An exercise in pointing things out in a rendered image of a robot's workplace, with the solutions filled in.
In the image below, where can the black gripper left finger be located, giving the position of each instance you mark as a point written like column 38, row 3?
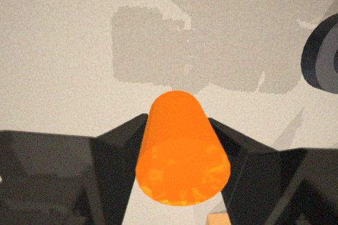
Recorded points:
column 105, row 165

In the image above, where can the orange knob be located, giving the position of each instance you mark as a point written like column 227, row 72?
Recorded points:
column 181, row 161

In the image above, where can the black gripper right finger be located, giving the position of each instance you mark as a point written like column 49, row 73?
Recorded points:
column 262, row 180

